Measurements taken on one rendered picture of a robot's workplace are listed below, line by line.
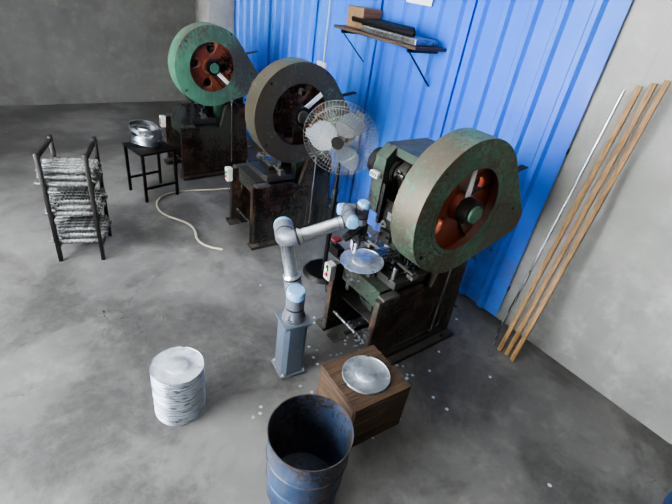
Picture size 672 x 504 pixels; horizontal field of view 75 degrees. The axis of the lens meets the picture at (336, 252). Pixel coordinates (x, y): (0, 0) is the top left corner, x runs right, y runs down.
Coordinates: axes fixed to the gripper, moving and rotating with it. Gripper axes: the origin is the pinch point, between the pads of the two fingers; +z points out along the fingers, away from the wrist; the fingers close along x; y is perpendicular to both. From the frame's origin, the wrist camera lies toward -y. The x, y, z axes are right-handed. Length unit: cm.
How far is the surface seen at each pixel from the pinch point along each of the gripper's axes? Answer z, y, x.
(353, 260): 8.9, 4.1, 2.1
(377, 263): 8.9, 16.9, -7.3
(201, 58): -52, 21, 312
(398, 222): -41, -4, -35
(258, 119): -43, -2, 132
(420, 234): -39, 2, -47
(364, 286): 28.6, 12.7, -4.2
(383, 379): 51, -11, -60
